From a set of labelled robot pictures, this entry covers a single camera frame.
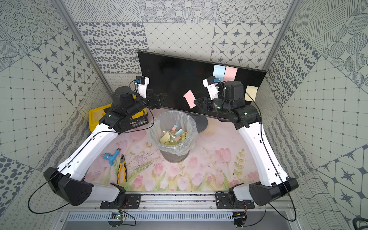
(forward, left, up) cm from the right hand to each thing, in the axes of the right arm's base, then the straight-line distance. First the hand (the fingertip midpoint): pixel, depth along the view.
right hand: (195, 104), depth 65 cm
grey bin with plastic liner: (+1, +12, -27) cm, 30 cm away
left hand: (+8, +19, +3) cm, 21 cm away
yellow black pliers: (-13, +44, -38) cm, 60 cm away
